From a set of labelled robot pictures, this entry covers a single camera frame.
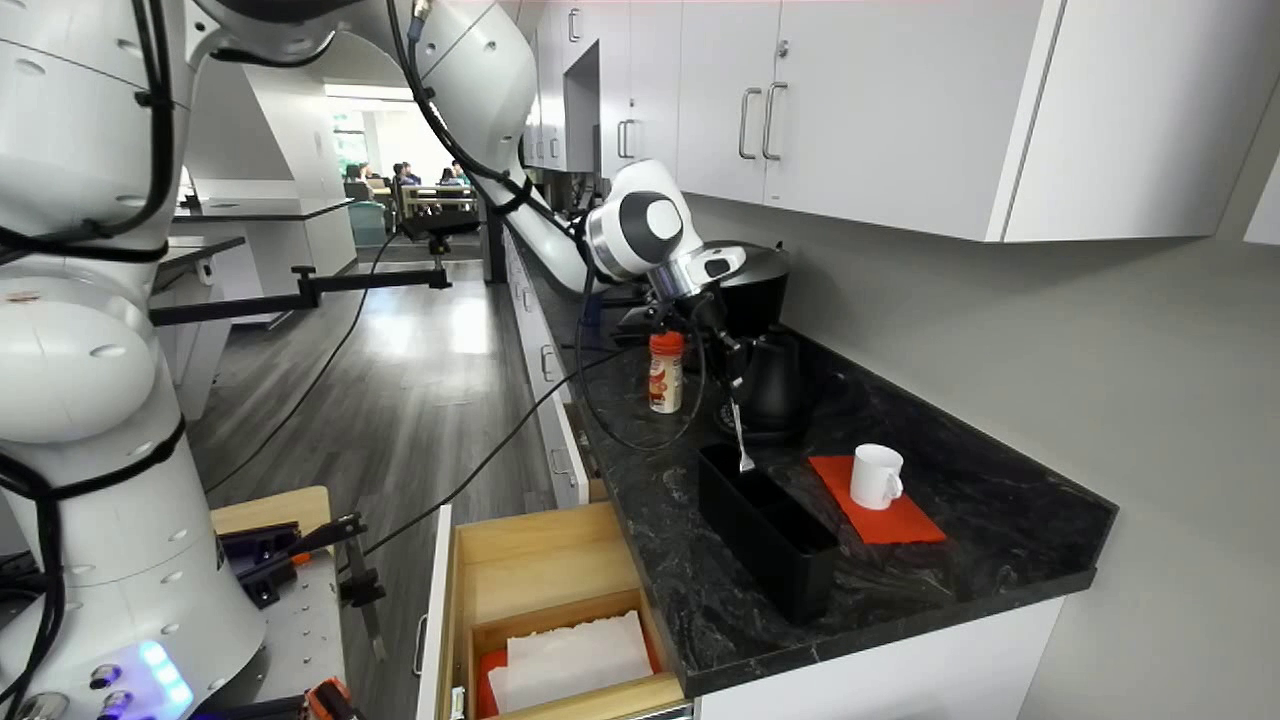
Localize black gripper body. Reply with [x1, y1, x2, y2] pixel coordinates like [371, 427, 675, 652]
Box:
[675, 273, 752, 353]

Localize open wooden drawer white front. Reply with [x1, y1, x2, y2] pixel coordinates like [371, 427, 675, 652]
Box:
[413, 497, 692, 720]

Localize black gooseneck kettle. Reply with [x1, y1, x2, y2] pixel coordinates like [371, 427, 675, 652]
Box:
[735, 332, 807, 447]

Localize black coffee maker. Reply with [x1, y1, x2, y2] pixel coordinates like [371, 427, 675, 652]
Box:
[692, 236, 793, 342]

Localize creamer bottle red lid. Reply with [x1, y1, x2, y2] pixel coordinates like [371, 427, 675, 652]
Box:
[642, 329, 692, 419]

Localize white ceramic mug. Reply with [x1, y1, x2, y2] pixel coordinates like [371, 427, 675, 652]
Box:
[848, 440, 906, 514]

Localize red rectangular mat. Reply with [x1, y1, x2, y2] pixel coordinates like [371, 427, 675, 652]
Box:
[802, 451, 952, 552]

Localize white upper cabinets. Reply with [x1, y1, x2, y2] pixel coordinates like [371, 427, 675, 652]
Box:
[517, 0, 1280, 253]

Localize wooden organizer tray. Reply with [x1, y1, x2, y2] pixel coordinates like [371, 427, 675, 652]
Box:
[461, 585, 687, 720]

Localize white napkin stack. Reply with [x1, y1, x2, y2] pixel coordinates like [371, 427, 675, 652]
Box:
[482, 607, 656, 716]

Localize white lower cabinet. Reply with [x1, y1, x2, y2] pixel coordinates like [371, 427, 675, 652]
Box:
[499, 253, 1070, 720]

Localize red tray liner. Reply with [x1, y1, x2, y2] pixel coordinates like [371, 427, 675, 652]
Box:
[470, 642, 510, 720]

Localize white background counter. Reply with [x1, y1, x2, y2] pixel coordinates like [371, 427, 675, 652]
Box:
[172, 56, 361, 282]

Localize small wooden board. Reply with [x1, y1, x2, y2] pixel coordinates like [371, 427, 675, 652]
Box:
[209, 480, 337, 542]

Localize black clamp with plug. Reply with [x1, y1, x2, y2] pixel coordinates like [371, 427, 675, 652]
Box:
[215, 511, 371, 607]

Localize grey robot mounting table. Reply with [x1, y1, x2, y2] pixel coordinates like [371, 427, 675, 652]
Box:
[195, 524, 353, 720]

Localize long black cable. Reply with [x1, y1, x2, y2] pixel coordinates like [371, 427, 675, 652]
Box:
[337, 340, 632, 603]

